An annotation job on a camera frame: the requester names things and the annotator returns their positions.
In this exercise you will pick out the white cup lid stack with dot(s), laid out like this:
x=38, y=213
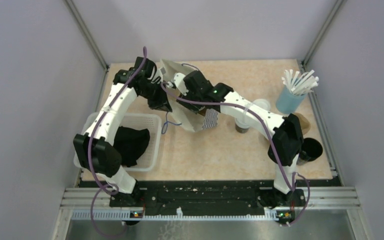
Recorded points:
x=263, y=103

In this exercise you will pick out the white plastic basket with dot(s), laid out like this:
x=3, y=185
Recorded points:
x=155, y=145

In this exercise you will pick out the stack of dark cups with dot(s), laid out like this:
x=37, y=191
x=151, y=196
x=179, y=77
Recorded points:
x=311, y=150

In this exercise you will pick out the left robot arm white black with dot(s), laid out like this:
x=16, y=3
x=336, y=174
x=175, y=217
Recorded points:
x=123, y=92

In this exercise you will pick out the white slotted cable duct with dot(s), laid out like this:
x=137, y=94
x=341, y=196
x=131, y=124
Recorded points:
x=138, y=214

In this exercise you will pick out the paper bag blue checkered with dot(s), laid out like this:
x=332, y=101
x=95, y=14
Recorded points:
x=190, y=121

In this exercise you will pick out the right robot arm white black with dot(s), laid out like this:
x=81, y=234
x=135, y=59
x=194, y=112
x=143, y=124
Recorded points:
x=283, y=132

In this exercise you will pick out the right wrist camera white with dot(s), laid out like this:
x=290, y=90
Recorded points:
x=178, y=83

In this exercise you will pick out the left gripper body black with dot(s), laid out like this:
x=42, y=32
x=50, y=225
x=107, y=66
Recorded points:
x=153, y=90

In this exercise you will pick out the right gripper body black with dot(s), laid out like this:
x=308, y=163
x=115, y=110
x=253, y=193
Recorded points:
x=194, y=107

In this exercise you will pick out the brown pulp cup carrier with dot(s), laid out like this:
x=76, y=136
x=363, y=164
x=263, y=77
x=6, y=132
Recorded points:
x=305, y=124

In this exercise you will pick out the black cloth in basket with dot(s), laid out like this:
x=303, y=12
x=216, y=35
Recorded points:
x=131, y=144

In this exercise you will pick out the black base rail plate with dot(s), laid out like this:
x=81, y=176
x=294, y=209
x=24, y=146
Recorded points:
x=208, y=198

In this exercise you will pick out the blue straw holder cup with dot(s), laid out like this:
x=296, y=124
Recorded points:
x=287, y=102

